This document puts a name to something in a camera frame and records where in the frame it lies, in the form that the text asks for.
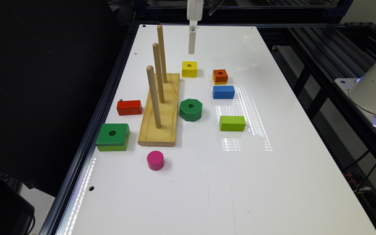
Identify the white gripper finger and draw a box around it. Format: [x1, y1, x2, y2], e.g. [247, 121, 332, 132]
[188, 21, 198, 55]

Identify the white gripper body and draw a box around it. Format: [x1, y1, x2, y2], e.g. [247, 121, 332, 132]
[187, 0, 204, 21]

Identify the yellow square block with hole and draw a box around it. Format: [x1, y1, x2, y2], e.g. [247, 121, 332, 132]
[182, 61, 198, 78]

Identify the orange block on yellow block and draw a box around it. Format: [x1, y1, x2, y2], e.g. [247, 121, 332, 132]
[212, 69, 228, 85]

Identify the blue rectangular block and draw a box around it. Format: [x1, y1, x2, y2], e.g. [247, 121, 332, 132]
[212, 86, 235, 99]

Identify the dark green octagon block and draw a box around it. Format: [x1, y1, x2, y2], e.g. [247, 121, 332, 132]
[180, 99, 202, 121]

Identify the light green rectangular block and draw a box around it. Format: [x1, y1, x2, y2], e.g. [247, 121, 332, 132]
[219, 116, 246, 131]

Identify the red rectangular block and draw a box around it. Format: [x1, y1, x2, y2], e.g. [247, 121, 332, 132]
[116, 100, 142, 116]

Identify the green square block with hole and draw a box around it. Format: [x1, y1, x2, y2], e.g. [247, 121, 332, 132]
[96, 123, 130, 151]

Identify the magenta cylinder block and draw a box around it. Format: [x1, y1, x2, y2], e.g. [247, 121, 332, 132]
[147, 151, 165, 170]

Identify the rear wooden peg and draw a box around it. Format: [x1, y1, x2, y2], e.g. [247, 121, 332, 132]
[157, 25, 167, 84]

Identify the wooden peg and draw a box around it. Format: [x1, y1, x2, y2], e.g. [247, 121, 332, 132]
[146, 65, 161, 129]
[153, 42, 165, 103]
[157, 25, 167, 84]

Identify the middle wooden peg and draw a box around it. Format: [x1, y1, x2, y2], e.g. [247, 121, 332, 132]
[153, 42, 165, 103]

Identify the front wooden peg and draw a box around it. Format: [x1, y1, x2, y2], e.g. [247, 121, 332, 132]
[146, 65, 161, 129]

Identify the wooden peg base board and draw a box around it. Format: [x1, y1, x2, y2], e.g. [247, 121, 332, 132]
[138, 73, 180, 147]

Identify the black object bottom left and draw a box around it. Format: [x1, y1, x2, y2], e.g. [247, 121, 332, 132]
[0, 179, 35, 235]

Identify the black aluminium frame rack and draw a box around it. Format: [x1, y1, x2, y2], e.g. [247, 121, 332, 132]
[254, 1, 376, 229]

